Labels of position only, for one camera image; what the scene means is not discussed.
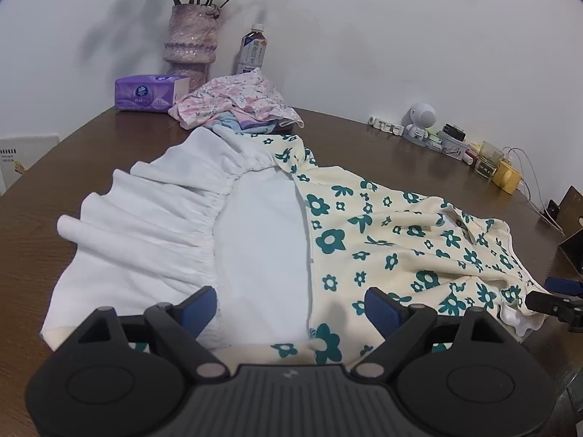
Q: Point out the clear glass cup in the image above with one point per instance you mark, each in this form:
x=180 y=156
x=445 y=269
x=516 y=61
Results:
x=487 y=161

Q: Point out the grey tin box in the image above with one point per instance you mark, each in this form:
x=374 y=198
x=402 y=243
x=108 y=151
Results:
x=453 y=148

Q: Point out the purple garment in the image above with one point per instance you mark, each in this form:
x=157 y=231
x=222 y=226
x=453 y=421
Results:
x=257 y=124

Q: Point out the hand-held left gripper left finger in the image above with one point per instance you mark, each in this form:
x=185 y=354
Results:
x=200 y=309

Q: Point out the white robot figurine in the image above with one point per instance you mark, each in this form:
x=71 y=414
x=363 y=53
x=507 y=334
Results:
x=421 y=120

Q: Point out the purple tissue pack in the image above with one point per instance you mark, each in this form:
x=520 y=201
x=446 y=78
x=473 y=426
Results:
x=145 y=93

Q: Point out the yellow mug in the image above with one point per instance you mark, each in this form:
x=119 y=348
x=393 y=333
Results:
x=505 y=177

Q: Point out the pink floral garment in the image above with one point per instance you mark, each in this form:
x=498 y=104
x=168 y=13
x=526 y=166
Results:
x=227 y=95

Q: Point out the small white green boxes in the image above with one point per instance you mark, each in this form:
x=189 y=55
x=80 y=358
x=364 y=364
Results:
x=434 y=142

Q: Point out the brown cardboard stand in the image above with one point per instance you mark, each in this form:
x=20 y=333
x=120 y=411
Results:
x=574 y=214

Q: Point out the small black device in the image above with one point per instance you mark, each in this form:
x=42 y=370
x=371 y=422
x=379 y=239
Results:
x=454 y=131

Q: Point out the cream green floral dress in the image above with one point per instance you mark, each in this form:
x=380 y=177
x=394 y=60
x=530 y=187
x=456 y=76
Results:
x=387 y=236

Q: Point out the purple textured vase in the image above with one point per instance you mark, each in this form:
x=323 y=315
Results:
x=191 y=41

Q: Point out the white connector strip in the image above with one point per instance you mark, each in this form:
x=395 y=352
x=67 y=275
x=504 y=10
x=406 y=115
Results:
x=385 y=125

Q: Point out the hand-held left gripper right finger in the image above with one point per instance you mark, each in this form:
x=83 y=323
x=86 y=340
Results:
x=382 y=312

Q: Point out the white printed box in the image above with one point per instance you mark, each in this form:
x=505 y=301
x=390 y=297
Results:
x=25 y=159

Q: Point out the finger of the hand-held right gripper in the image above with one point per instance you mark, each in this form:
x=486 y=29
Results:
x=564 y=286
x=551 y=304

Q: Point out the plastic drink bottle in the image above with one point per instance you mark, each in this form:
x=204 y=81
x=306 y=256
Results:
x=251 y=52

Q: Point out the light blue garment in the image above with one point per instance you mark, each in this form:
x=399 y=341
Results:
x=227 y=123

